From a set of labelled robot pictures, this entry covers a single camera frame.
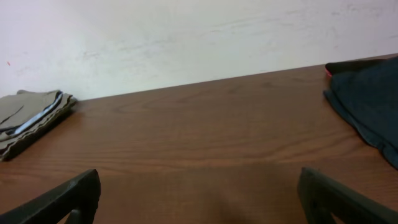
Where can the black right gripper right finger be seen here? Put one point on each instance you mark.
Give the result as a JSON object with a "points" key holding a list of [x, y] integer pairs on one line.
{"points": [[323, 198]]}

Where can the navy blue shorts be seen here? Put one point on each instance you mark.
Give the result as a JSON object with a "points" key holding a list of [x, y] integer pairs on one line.
{"points": [[367, 100]]}

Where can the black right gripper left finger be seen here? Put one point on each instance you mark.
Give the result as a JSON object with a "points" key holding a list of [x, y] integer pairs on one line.
{"points": [[77, 199]]}

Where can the folded khaki shorts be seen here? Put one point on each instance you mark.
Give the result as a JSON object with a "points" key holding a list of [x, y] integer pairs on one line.
{"points": [[26, 115]]}

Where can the black garment with red trim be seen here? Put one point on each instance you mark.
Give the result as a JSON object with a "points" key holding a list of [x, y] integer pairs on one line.
{"points": [[350, 66]]}

